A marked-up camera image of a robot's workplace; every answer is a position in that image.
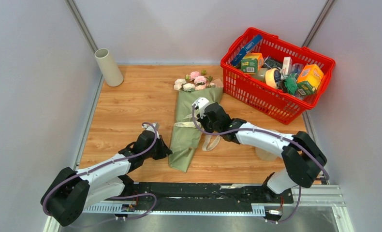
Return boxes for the cream printed ribbon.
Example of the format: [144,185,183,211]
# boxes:
[170,114,221,155]

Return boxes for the green wrapping paper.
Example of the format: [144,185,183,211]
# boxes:
[168,87,223,173]

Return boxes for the pink and white flower bunch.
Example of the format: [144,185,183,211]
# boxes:
[174,70,224,92]

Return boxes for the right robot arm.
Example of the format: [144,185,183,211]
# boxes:
[191,98,328,203]

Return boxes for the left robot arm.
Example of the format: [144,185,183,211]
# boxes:
[40,128,172,226]

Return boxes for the beige cylindrical vase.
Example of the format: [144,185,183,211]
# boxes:
[94,48,124,87]

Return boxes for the toilet paper roll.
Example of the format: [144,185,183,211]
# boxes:
[255,133,283,161]

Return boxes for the clear tape roll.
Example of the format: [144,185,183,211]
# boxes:
[252,68,268,83]

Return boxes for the green sponge box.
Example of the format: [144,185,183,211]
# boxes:
[240,53,264,74]

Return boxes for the beige masking tape roll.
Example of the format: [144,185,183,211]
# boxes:
[265,68,281,89]

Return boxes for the red plastic shopping basket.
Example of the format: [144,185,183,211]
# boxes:
[220,27,336,124]

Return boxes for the dark foil packet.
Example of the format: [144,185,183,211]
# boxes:
[263,56,282,71]

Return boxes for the green crumpled packet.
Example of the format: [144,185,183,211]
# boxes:
[284,73,298,95]

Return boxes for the white small box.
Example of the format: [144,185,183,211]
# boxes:
[280,57,293,78]

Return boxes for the blue razor box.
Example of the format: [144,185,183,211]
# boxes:
[231,34,263,66]

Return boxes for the orange and green box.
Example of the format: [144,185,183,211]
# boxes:
[296,64,324,96]

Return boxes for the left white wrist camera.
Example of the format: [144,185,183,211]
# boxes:
[142,122,160,134]

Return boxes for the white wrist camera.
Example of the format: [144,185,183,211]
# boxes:
[142,122,160,134]
[192,97,211,118]

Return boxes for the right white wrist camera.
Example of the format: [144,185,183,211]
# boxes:
[192,97,211,118]

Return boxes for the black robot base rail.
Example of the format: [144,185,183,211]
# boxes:
[119,182,294,213]

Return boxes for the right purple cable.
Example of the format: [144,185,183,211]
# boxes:
[191,105,330,182]

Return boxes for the aluminium frame post right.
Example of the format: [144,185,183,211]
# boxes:
[302,0,336,47]

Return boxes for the aluminium frame post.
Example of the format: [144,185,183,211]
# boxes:
[65,0,98,53]
[302,0,336,47]

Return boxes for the aluminium frame post left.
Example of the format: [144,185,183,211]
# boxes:
[65,0,98,53]

